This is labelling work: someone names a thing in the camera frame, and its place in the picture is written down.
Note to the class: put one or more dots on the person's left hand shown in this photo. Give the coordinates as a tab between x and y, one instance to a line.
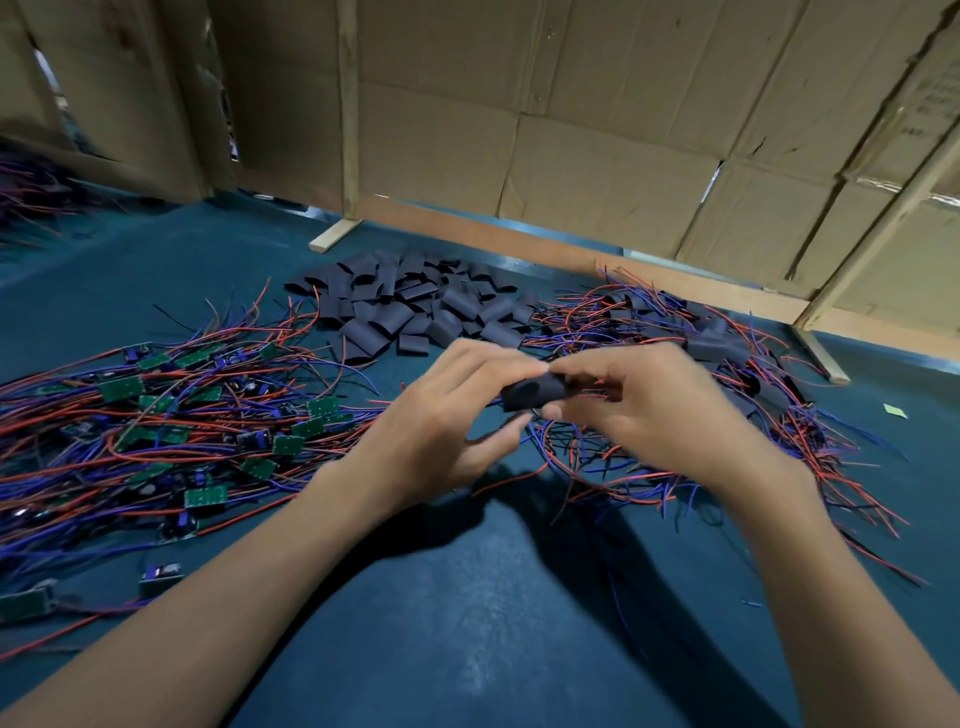
420	435

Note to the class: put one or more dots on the person's right hand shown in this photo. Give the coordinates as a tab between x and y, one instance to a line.
675	420

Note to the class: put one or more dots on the person's left thumb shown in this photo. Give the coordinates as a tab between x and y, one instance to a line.
499	442

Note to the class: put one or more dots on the person's right thumb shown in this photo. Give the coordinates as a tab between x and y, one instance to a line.
574	411

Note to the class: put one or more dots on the person's right forearm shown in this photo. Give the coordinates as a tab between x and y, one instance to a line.
832	600

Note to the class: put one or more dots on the person's left forearm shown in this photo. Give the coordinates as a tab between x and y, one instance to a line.
202	622

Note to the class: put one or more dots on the pile of flat black sleeves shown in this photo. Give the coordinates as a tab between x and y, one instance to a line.
420	304

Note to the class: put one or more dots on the long wooden base strip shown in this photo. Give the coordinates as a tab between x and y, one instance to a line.
570	251

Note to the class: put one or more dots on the small green paper scrap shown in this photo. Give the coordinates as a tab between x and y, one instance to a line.
895	410

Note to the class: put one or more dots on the heap of bare green circuit boards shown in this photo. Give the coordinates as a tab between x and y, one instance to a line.
150	420

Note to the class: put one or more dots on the cardboard partition panel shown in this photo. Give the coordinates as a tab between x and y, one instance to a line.
285	97
97	82

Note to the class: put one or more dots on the large cardboard partition wall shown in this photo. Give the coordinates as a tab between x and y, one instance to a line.
600	112

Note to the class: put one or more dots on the upright wooden post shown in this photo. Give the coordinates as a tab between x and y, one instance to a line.
348	120

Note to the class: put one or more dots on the slanted wooden post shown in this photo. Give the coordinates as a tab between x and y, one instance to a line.
885	232

